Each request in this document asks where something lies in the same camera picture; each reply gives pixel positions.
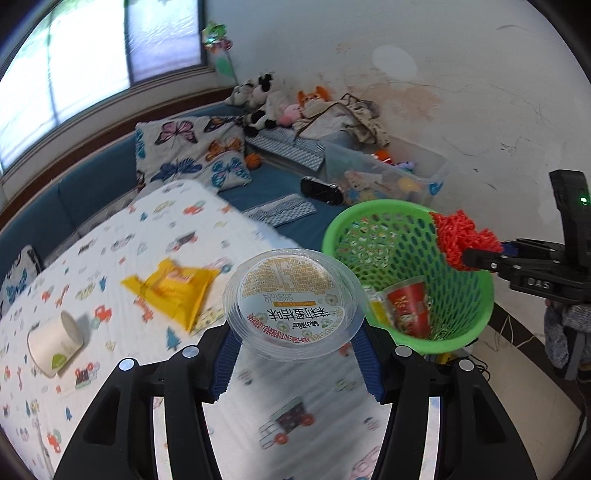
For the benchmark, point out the colourful pinwheel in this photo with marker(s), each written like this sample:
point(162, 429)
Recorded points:
point(219, 50)

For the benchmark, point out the green plastic basket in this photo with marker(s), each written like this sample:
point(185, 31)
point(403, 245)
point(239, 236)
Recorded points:
point(461, 332)

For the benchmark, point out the clear plastic storage box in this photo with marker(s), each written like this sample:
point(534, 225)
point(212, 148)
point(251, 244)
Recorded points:
point(429, 170)

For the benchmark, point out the cow plush toy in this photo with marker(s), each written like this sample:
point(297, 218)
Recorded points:
point(265, 99)

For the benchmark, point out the blue white patterned cloth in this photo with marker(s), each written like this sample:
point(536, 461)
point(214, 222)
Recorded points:
point(291, 147)

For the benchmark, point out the black toy car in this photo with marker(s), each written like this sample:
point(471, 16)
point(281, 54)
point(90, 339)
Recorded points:
point(321, 190)

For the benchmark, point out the beige printed cloth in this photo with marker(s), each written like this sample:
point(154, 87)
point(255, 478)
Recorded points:
point(367, 120)

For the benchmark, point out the blue sofa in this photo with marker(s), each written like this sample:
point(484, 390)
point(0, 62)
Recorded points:
point(83, 198)

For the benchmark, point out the white paper cup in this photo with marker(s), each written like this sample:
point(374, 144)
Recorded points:
point(53, 344)

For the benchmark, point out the yellow snack wrapper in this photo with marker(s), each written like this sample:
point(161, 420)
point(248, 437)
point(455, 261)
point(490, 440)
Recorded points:
point(171, 288)

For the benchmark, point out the pink plush toy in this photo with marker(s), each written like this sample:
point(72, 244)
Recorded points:
point(291, 115)

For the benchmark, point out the butterfly print pillow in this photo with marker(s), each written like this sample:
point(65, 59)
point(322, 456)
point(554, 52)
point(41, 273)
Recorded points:
point(184, 147)

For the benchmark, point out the small striped cloth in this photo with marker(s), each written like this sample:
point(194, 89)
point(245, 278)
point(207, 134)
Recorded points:
point(281, 210)

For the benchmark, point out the grey plush toy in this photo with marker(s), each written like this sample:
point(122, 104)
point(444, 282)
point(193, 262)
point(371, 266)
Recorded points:
point(240, 92)

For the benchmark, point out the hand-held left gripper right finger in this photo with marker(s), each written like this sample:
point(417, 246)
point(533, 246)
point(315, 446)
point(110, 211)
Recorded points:
point(369, 364)

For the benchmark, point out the wooden wall ledge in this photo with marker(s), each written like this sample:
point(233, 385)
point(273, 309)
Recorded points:
point(115, 113)

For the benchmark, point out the clear plastic labelled container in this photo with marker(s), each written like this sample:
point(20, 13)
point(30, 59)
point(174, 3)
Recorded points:
point(291, 300)

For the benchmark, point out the orange fox plush toy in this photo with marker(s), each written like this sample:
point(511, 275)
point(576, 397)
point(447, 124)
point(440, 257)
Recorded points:
point(314, 98)

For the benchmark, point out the red foam net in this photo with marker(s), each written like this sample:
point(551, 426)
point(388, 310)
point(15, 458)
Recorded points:
point(455, 235)

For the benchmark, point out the small butterfly cushion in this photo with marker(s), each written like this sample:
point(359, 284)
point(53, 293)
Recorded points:
point(21, 281)

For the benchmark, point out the window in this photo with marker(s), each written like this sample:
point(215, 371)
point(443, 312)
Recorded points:
point(83, 55)

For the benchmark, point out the small yellow packet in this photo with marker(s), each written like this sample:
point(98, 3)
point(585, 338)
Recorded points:
point(378, 307)

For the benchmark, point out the orange toy ball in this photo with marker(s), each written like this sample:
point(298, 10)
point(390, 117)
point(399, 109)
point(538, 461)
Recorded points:
point(253, 160)

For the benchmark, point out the white cloth bag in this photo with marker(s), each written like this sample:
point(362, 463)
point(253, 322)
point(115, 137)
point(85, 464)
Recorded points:
point(318, 122)

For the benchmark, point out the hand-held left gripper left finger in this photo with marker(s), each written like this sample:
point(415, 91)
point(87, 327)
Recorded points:
point(226, 369)

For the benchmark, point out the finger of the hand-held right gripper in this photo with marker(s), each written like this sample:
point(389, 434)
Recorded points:
point(510, 249)
point(485, 258)

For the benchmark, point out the red paper cup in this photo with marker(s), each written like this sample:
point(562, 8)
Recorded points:
point(408, 307)

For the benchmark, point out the person's right hand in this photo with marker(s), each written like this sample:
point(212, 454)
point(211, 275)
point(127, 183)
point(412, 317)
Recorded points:
point(558, 337)

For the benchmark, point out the purple toy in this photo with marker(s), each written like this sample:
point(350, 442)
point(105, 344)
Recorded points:
point(406, 164)

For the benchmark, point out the teddy bear plush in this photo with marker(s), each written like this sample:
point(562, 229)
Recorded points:
point(362, 187)

